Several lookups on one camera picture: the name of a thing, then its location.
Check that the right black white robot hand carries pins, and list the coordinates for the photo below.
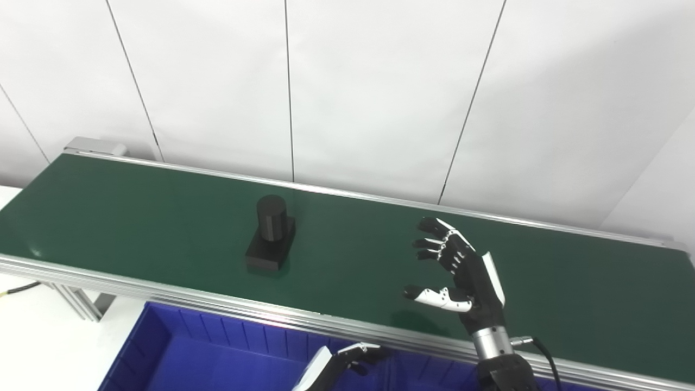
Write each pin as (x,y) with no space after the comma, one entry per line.
(478,288)

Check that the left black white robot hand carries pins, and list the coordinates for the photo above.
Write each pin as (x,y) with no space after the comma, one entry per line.
(336,366)

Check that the black cylinder part square base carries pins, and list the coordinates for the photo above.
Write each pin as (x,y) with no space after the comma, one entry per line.
(270,222)

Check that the grey conveyor end housing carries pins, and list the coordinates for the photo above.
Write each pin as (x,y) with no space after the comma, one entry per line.
(92,145)

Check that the aluminium conveyor support leg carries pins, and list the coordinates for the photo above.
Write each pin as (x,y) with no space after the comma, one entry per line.
(81,304)

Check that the green conveyor belt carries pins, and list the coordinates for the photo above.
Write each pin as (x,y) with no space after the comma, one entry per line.
(163,290)
(163,228)

